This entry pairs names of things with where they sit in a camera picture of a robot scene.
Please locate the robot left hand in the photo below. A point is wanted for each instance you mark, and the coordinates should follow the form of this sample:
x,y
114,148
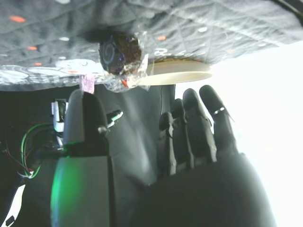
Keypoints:
x,y
201,194

